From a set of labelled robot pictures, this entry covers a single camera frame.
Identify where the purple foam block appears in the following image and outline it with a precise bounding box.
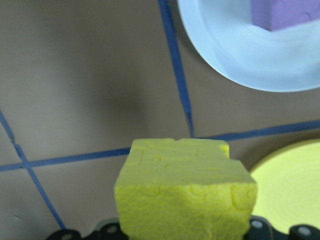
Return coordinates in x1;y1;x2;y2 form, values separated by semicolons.
249;0;320;32

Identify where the yellow foam block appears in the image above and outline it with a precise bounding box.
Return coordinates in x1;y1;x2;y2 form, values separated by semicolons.
114;137;258;240

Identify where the yellow plate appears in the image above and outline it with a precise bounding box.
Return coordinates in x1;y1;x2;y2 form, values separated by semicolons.
248;138;320;232

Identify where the light blue plate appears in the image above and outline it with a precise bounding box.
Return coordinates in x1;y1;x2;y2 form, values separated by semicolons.
176;0;320;93

